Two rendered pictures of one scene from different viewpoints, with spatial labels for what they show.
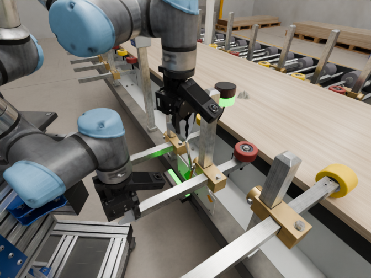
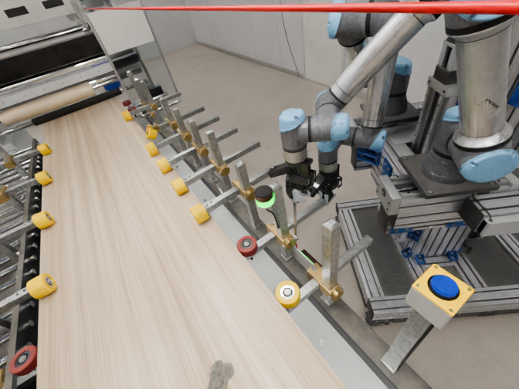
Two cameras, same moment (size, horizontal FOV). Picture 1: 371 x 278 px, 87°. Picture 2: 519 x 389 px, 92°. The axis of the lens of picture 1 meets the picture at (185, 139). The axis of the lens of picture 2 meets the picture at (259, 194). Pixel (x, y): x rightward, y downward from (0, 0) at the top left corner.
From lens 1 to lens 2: 116 cm
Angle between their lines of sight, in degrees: 99
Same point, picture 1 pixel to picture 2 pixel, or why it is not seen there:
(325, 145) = (174, 260)
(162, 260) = not seen: hidden behind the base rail
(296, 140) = (195, 262)
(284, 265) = (235, 236)
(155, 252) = not seen: hidden behind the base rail
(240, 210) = (255, 265)
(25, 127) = (361, 130)
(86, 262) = (392, 275)
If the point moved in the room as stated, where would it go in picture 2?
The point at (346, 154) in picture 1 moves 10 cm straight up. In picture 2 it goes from (164, 252) to (153, 238)
